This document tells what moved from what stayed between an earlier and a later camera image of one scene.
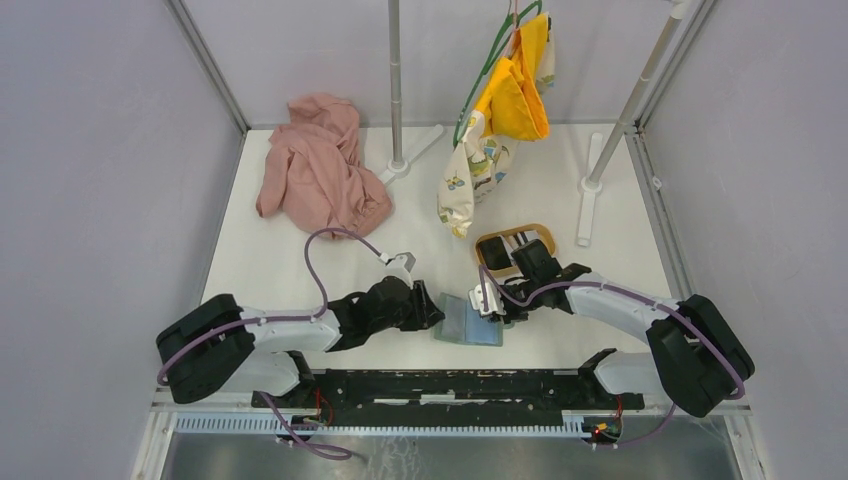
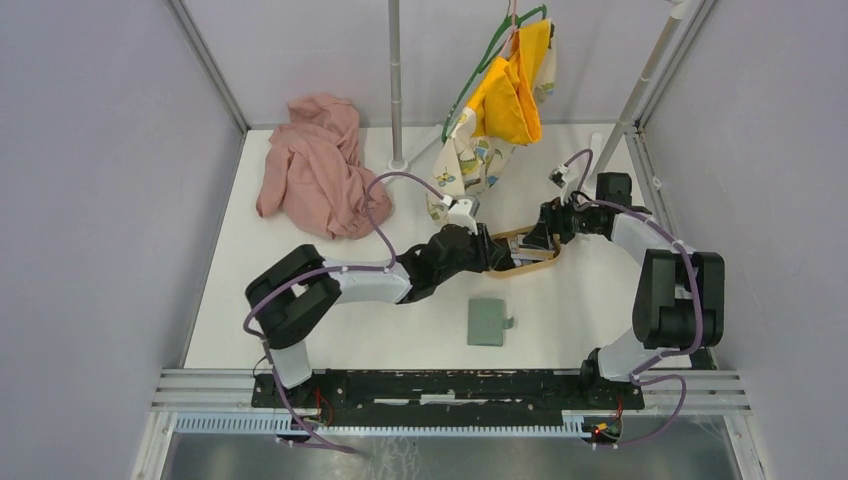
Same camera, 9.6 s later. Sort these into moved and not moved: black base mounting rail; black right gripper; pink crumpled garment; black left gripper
Moved: black left gripper; black right gripper
Not moved: black base mounting rail; pink crumpled garment
